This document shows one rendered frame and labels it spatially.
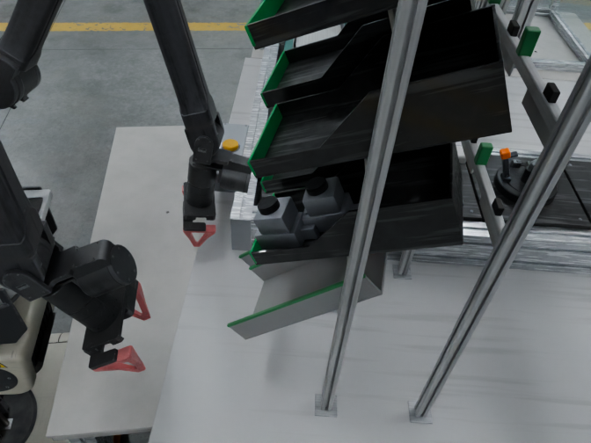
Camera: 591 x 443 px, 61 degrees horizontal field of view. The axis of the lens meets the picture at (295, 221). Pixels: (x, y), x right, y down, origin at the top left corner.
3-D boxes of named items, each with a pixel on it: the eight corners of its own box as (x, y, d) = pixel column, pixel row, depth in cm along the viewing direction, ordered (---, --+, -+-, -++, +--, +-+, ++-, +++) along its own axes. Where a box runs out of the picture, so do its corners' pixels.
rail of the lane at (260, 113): (231, 250, 115) (229, 216, 108) (266, 62, 178) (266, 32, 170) (255, 251, 115) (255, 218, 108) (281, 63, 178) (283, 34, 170)
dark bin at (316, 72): (266, 109, 70) (244, 61, 65) (288, 65, 79) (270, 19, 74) (479, 57, 58) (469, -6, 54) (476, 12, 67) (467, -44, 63)
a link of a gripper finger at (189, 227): (210, 229, 115) (215, 200, 108) (213, 254, 110) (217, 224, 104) (180, 229, 113) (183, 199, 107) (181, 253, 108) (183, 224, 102)
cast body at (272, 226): (262, 250, 72) (241, 214, 68) (272, 228, 75) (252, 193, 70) (315, 248, 68) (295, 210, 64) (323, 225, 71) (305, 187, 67)
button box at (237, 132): (211, 191, 123) (209, 171, 119) (223, 141, 138) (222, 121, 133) (239, 193, 123) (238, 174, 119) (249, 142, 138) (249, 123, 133)
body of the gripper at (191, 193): (212, 189, 113) (215, 163, 107) (215, 221, 106) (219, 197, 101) (183, 187, 111) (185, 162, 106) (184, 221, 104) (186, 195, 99)
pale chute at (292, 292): (244, 340, 85) (226, 326, 83) (266, 280, 94) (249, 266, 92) (383, 294, 68) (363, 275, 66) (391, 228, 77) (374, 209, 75)
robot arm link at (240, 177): (203, 117, 100) (195, 135, 93) (259, 130, 101) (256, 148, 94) (196, 169, 107) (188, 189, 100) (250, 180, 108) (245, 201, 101)
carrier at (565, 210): (481, 224, 113) (500, 182, 104) (462, 158, 130) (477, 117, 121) (588, 232, 113) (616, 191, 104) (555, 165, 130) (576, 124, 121)
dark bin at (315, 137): (255, 178, 59) (227, 127, 55) (281, 119, 68) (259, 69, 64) (512, 133, 48) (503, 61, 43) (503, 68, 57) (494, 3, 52)
